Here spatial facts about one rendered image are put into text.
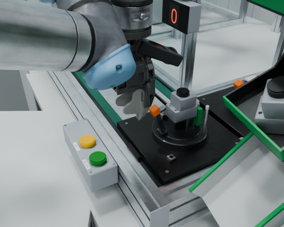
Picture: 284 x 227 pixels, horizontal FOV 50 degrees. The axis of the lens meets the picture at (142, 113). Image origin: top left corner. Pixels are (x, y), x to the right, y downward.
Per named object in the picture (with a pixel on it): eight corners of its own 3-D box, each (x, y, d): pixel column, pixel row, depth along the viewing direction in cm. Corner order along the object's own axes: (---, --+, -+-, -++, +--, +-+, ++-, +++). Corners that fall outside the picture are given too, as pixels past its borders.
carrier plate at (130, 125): (163, 187, 64) (163, 180, 63) (116, 127, 82) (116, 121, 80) (247, 152, 74) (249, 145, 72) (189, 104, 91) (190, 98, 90)
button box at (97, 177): (91, 193, 69) (89, 174, 66) (65, 141, 85) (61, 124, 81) (119, 182, 72) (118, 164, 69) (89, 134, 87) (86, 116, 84)
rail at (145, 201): (149, 243, 64) (150, 210, 57) (46, 73, 128) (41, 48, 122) (171, 232, 66) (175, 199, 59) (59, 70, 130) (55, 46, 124)
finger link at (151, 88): (136, 101, 65) (135, 63, 60) (143, 98, 65) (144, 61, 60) (147, 111, 61) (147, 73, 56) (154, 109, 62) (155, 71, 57)
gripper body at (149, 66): (103, 82, 62) (98, 24, 56) (139, 73, 66) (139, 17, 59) (118, 99, 57) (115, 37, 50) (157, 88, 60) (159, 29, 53)
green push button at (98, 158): (93, 171, 68) (92, 164, 67) (87, 160, 71) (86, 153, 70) (109, 165, 70) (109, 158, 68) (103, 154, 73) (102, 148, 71)
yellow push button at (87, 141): (83, 152, 73) (82, 146, 72) (77, 143, 76) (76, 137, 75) (98, 147, 75) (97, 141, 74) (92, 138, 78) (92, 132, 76)
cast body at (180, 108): (174, 123, 71) (176, 98, 67) (164, 114, 74) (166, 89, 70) (203, 114, 74) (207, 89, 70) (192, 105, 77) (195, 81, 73)
